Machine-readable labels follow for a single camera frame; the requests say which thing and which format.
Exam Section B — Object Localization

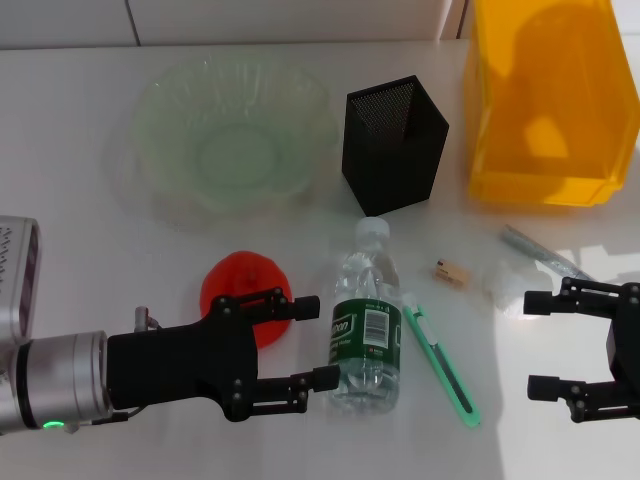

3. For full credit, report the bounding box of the grey metal ruler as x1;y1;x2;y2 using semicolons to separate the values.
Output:
501;224;596;281

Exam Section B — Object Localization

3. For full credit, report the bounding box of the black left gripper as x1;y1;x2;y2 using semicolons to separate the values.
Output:
106;287;342;422

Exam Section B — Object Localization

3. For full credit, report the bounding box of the black wrist cable silver plug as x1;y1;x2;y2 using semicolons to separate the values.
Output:
62;407;147;435

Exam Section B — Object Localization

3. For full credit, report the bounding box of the clear water bottle green label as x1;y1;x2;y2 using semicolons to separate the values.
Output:
325;217;404;416

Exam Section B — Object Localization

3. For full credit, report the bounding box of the black mesh pen holder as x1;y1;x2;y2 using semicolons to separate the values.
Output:
341;74;450;220

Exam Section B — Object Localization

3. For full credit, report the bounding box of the green utility knife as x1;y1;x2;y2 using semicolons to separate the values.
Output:
401;293;482;429

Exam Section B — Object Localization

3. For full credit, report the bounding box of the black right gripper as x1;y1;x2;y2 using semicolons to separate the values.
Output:
523;275;640;424

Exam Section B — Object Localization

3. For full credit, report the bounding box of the silver plug connector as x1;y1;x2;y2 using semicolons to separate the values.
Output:
133;305;165;332

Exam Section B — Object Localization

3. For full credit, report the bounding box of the yellow plastic bin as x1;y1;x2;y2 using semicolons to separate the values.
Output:
462;0;640;207

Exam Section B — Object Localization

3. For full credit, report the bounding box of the clear plastic ball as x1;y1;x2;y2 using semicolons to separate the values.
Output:
482;259;551;315

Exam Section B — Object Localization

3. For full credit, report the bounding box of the clear green glass fruit plate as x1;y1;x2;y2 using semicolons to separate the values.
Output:
107;57;339;231

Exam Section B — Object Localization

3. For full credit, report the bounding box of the red-orange orange fruit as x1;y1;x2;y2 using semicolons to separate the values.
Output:
198;251;293;350

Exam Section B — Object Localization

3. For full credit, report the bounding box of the small tan eraser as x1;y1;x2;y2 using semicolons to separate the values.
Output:
431;257;472;289

